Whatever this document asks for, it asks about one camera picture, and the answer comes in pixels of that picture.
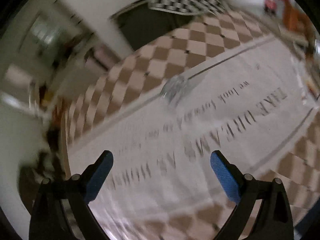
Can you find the pink suitcase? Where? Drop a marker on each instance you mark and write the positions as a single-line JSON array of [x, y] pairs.
[[102, 55]]

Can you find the dark green folding cot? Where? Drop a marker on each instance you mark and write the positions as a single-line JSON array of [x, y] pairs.
[[147, 27]]

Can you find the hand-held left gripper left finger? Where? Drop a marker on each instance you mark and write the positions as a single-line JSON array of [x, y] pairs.
[[98, 177]]

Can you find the orange box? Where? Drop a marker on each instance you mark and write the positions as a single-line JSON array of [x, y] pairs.
[[296, 17]]

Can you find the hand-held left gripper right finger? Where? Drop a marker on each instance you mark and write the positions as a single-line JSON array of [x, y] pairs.
[[225, 177]]

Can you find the brown white checkered tablecloth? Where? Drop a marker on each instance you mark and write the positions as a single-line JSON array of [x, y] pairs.
[[175, 55]]

